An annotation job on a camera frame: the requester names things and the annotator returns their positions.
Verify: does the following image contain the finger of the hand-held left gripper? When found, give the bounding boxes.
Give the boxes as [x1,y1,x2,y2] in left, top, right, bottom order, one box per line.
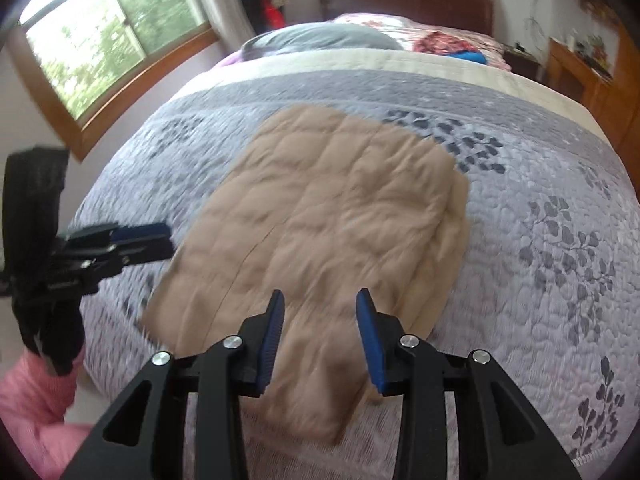
[80,237,175,281]
[65,222,171,252]

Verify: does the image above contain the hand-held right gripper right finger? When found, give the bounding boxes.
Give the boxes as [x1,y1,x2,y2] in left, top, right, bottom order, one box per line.
[356,288,583,480]

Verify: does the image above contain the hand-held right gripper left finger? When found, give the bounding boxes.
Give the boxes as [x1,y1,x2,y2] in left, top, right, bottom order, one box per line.
[60,290,286,480]

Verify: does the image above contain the beige quilted jacket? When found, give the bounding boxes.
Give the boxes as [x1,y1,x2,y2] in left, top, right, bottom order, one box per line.
[139,105,471,446]

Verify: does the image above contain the person's left forearm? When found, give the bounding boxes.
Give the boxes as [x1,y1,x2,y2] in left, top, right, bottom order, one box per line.
[0,347,96,466]

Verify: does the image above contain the large wooden-framed window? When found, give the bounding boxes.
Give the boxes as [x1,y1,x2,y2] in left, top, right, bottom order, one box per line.
[17,0,231,161]

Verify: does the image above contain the grey leaf-patterned quilt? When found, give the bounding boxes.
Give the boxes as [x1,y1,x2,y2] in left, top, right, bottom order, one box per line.
[65,52,640,466]

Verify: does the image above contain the purple floral bedsheet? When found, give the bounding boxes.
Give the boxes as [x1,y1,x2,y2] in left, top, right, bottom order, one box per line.
[215,50,251,68]

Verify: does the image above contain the pale curtain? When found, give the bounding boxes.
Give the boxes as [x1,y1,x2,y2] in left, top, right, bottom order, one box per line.
[182,0,258,53]

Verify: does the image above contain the hanging red garment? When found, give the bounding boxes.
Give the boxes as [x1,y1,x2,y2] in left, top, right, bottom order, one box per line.
[263,0,285,31]

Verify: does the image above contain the grey pillow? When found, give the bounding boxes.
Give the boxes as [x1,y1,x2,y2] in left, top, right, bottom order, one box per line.
[240,22,406,58]

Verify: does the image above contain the red patterned cloth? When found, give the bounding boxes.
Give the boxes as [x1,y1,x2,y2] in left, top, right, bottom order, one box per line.
[414,30,481,56]

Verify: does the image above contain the dark nightstand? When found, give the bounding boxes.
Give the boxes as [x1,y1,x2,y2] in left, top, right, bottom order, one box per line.
[502,47,543,81]

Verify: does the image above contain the floral pink pillow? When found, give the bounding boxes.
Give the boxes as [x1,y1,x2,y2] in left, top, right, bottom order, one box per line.
[332,12,511,72]

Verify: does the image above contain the wooden desk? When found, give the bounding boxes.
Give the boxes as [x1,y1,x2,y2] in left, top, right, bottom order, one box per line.
[545,35,618,111]

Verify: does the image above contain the dark wooden headboard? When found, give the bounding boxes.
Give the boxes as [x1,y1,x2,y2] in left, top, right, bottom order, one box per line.
[317,0,496,38]

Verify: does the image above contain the cluster of small bottles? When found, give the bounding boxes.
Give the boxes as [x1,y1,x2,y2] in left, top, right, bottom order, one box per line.
[565,32,613,81]

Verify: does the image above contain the dangling cables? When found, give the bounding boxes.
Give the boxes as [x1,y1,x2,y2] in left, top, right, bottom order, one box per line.
[522,0,548,81]

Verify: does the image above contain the wooden wall cabinet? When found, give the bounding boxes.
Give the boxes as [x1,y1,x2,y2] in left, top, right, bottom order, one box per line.
[575,0,640,191]

